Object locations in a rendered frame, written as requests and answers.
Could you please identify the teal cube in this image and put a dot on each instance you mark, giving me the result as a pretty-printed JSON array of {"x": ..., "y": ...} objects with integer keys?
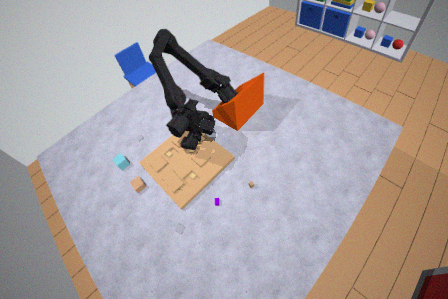
[{"x": 121, "y": 162}]

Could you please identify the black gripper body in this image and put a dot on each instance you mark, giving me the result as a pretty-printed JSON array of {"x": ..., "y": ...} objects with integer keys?
[{"x": 190, "y": 142}]

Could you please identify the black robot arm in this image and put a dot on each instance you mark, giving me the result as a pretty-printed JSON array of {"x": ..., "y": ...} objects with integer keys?
[{"x": 183, "y": 114}]

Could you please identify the dark grey bent rod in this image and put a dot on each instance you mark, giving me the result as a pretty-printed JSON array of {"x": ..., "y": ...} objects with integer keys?
[{"x": 179, "y": 229}]

